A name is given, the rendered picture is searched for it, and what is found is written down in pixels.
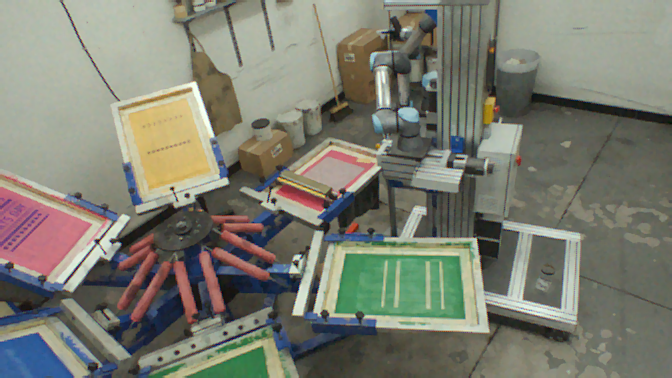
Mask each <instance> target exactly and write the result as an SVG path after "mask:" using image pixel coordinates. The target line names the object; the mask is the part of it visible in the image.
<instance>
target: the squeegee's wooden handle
mask: <svg viewBox="0 0 672 378"><path fill-rule="evenodd" d="M281 176H284V177H287V178H290V179H292V180H295V181H297V182H300V183H302V184H305V185H309V186H311V187H314V188H316V189H319V190H321V191H322V192H321V194H323V195H325V197H326V196H327V195H328V194H329V193H330V192H331V191H332V187H330V186H327V185H325V184H322V183H319V182H317V181H314V180H312V179H309V178H305V177H303V176H300V175H297V174H295V172H292V171H289V170H287V169H286V170H284V171H282V172H281V174H280V175H279V176H278V177H279V178H280V179H281Z"/></svg>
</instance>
